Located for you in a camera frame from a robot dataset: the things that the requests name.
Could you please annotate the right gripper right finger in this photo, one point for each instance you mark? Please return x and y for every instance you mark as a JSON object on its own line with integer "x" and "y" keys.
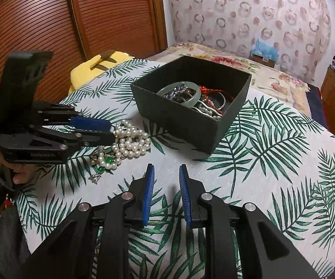
{"x": 241, "y": 242}

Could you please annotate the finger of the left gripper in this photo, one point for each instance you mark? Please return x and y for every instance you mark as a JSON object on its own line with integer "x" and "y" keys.
{"x": 95, "y": 138}
{"x": 72, "y": 118}

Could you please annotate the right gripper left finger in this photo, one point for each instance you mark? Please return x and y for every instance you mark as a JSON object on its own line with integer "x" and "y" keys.
{"x": 92, "y": 241}

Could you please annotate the pale jade bangle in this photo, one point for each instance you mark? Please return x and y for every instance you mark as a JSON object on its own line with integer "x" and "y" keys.
{"x": 185, "y": 93}

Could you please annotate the black open jewelry box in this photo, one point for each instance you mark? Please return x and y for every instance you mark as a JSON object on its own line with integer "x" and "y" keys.
{"x": 183, "y": 120}

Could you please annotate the person's left hand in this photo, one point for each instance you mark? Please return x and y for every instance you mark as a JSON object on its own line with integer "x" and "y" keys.
{"x": 22, "y": 172}

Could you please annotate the yellow plush toy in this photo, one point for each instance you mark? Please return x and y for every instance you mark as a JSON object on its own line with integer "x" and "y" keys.
{"x": 95, "y": 66}

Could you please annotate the palm leaf print cloth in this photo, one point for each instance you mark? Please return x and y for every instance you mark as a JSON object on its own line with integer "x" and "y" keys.
{"x": 272, "y": 155}

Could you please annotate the brown louvered wardrobe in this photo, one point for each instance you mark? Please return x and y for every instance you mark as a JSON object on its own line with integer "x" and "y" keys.
{"x": 77, "y": 30}

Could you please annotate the blue bag on box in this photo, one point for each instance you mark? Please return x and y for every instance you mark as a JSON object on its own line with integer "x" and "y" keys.
{"x": 264, "y": 54}

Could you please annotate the circle pattern sheer curtain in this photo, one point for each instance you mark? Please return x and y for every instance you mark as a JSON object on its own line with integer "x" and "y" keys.
{"x": 299, "y": 30}

